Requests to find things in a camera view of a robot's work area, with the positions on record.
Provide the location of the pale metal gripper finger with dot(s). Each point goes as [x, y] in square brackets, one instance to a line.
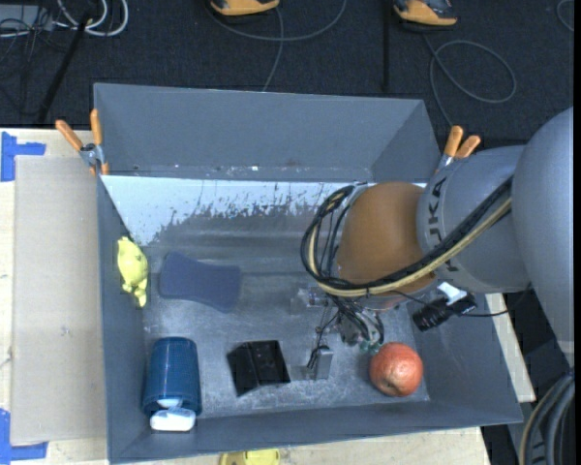
[322, 362]
[304, 302]

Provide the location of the red-orange apple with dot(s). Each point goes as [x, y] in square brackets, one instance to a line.
[396, 368]

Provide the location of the black box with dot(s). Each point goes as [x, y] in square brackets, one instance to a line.
[259, 366]

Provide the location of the blue ribbed cup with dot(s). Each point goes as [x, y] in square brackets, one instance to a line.
[172, 371]

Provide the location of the small white case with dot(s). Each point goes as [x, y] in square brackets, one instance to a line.
[172, 420]

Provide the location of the yellow toy animal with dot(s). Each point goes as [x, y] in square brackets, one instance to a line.
[133, 267]

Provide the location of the grey metal bin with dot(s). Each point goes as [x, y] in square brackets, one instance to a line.
[271, 129]

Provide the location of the pale cardboard board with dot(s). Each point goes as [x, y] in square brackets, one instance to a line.
[53, 308]

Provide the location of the black cylinder on white bracket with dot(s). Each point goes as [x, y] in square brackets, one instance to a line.
[433, 315]

